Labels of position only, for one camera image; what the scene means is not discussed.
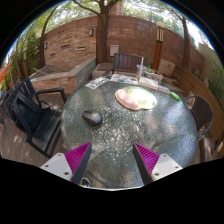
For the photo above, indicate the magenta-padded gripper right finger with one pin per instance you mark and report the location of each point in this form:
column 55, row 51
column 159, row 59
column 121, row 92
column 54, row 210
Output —
column 164, row 165

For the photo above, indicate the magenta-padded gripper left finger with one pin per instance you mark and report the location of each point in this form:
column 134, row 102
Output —
column 56, row 164

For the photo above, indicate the grey computer mouse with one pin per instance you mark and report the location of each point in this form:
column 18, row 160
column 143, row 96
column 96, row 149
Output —
column 92, row 117

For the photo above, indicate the pastel round mouse pad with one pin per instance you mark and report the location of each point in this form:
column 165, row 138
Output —
column 138, row 97

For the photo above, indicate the black slatted garden chair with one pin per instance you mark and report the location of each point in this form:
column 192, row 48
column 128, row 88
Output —
column 28, row 116

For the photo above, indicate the dark wicker armchair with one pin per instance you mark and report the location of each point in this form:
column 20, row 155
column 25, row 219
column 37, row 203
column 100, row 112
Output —
column 201, row 113

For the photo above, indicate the small green object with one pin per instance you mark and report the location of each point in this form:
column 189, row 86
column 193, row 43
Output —
column 175, row 96

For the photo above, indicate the small white blue booklet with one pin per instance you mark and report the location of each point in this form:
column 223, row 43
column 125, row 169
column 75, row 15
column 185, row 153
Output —
column 164, row 89

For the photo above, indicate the thick white open book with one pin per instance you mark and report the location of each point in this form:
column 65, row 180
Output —
column 148, row 83

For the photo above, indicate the raised stone planter bed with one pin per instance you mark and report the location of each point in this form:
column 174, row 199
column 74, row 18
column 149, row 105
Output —
column 63, row 80

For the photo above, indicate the curved wooden bench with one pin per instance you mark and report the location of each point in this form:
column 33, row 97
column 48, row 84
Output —
column 196, row 86

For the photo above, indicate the white planter with plants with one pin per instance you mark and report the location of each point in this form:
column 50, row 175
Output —
column 155, row 75

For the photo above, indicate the white license plate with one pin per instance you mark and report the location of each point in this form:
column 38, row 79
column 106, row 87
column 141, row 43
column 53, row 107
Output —
column 96, row 83

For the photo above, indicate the clear plastic cup with straw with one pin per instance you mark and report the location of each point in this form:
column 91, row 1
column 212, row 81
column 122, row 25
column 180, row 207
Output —
column 141, row 71

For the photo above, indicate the tilted beige stone slab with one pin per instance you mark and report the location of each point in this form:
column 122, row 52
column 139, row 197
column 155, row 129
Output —
column 166, row 67

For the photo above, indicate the dark wooden slatted chair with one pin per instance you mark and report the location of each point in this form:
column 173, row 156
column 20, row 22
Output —
column 126, row 62

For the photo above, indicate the thin leaning tree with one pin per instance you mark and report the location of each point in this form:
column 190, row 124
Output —
column 42, row 46

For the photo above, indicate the slim straight tree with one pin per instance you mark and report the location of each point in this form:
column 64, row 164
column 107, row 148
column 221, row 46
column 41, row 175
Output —
column 186, row 46

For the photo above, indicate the thick forked tree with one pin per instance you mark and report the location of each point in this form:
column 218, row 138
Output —
column 102, row 36

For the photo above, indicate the wooden garden lamp post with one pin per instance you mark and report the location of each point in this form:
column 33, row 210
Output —
column 157, row 50

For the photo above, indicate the small dark wall lamp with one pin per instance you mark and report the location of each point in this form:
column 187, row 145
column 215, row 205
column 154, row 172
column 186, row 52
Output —
column 45, row 45

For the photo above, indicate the grey wall utility box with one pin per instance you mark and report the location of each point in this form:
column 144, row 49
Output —
column 114, row 50

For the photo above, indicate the large dark wall lamp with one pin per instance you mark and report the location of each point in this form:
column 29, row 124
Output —
column 91, row 32

